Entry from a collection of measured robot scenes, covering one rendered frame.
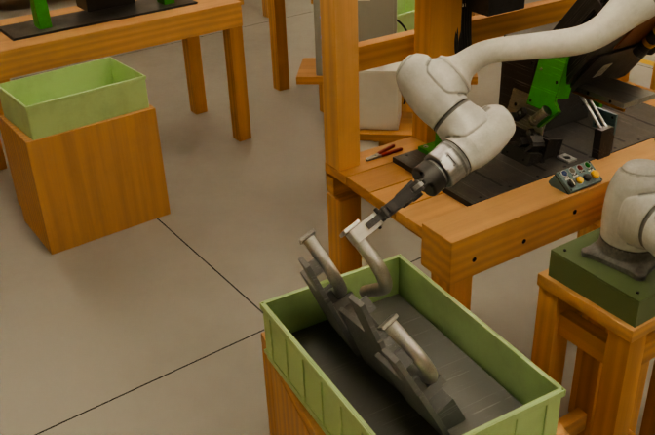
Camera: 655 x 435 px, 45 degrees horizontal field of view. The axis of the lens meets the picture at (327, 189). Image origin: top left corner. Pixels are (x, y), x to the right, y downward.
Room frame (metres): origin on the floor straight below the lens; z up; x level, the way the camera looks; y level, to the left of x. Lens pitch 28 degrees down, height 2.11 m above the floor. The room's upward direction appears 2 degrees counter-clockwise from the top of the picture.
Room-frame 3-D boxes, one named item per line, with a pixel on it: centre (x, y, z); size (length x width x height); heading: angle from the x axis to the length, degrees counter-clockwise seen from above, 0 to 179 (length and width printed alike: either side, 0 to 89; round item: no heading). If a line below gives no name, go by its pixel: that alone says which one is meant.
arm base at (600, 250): (1.80, -0.81, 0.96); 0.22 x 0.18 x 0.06; 131
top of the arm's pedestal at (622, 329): (1.78, -0.80, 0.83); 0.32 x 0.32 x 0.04; 32
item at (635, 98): (2.57, -0.93, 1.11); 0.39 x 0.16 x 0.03; 31
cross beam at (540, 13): (2.93, -0.62, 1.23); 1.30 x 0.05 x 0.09; 121
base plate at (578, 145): (2.61, -0.81, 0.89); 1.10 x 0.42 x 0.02; 121
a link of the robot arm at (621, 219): (1.77, -0.80, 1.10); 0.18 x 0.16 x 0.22; 21
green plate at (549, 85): (2.52, -0.78, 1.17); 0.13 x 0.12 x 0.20; 121
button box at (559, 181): (2.26, -0.80, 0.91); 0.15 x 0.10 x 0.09; 121
